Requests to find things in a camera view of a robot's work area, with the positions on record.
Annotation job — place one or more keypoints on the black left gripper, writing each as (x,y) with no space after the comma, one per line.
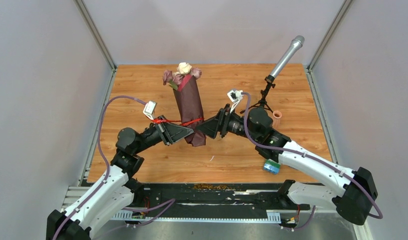
(171,133)

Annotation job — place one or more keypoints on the pink ribbed vase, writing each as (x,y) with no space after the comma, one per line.
(277,116)

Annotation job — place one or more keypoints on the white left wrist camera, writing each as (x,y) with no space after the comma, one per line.
(149,109)

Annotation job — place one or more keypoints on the black tripod stand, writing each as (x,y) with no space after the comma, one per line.
(262,103)

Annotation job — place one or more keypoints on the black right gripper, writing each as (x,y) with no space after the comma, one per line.
(220,122)

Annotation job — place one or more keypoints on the silver microphone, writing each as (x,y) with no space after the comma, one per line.
(294,46)

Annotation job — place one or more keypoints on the colourful toy block stack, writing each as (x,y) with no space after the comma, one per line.
(272,166)

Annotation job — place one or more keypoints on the red ribbon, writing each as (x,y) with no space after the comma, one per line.
(186,123)

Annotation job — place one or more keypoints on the maroon flower bouquet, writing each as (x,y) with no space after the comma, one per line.
(183,81)

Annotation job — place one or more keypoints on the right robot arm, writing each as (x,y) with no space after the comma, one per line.
(351,193)

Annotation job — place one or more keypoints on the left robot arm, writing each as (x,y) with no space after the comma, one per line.
(116,188)

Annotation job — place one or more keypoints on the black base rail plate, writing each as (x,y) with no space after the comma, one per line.
(216,200)

